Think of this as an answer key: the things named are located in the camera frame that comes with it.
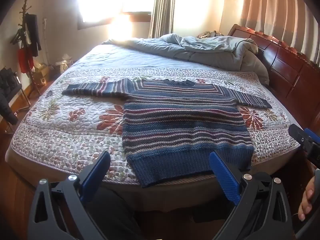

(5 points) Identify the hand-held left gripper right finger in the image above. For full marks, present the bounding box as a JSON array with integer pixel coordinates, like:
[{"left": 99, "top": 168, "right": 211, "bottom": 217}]
[{"left": 209, "top": 151, "right": 293, "bottom": 240}]

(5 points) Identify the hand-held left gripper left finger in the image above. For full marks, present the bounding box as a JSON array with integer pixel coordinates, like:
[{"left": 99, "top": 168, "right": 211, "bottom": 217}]
[{"left": 27, "top": 151, "right": 112, "bottom": 240}]

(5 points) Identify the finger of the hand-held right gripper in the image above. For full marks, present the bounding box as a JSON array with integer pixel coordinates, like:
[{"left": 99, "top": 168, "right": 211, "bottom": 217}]
[{"left": 288, "top": 124, "right": 320, "bottom": 153}]

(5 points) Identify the blue striped knit sweater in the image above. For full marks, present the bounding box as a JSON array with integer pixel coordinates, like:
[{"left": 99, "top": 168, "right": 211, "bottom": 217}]
[{"left": 62, "top": 78, "right": 273, "bottom": 188}]

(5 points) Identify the person's right hand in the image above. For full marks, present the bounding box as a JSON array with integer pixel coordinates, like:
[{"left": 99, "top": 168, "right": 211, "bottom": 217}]
[{"left": 298, "top": 177, "right": 316, "bottom": 222}]

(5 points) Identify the floral quilted bedspread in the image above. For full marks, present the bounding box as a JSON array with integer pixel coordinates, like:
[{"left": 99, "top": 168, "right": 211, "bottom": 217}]
[{"left": 11, "top": 44, "right": 300, "bottom": 183}]

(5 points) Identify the red-brown wooden headboard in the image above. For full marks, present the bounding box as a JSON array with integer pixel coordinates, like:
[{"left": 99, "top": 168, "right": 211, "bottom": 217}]
[{"left": 228, "top": 24, "right": 320, "bottom": 130}]

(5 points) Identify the wooden coat rack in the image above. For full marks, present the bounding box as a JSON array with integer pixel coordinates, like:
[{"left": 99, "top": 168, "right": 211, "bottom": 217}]
[{"left": 10, "top": 0, "right": 43, "bottom": 98}]

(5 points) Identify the cardboard box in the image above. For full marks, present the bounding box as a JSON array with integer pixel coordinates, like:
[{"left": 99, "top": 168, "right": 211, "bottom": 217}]
[{"left": 31, "top": 66, "right": 50, "bottom": 86}]

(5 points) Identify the wicker basket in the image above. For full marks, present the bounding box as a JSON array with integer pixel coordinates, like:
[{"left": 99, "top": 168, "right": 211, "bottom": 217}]
[{"left": 56, "top": 54, "right": 75, "bottom": 75}]

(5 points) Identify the dark padded coat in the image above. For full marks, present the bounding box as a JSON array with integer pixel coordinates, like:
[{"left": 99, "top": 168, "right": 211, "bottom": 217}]
[{"left": 0, "top": 66, "right": 22, "bottom": 126}]

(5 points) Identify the beige pleated curtain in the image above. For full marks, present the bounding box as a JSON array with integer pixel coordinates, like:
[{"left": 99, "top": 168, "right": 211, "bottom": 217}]
[{"left": 220, "top": 0, "right": 320, "bottom": 64}]

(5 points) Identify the grey-blue duvet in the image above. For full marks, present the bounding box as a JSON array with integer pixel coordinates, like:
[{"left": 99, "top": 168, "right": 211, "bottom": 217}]
[{"left": 102, "top": 33, "right": 270, "bottom": 85}]

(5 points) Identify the patterned pillow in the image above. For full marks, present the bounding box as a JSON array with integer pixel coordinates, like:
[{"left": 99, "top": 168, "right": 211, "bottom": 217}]
[{"left": 197, "top": 30, "right": 225, "bottom": 40}]

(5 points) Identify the black hanging jacket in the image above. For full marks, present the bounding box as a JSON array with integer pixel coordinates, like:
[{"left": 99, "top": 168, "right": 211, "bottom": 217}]
[{"left": 24, "top": 14, "right": 42, "bottom": 58}]

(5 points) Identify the dark-framed window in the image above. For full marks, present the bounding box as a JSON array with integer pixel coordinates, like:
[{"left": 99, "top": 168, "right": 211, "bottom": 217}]
[{"left": 77, "top": 0, "right": 158, "bottom": 30}]

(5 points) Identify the grey pleated curtain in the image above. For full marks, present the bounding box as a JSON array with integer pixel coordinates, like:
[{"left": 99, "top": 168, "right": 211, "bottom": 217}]
[{"left": 147, "top": 0, "right": 178, "bottom": 39}]

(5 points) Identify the metal frame chair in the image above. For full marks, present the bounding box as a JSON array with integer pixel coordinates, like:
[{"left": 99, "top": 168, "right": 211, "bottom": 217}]
[{"left": 0, "top": 66, "right": 31, "bottom": 134}]

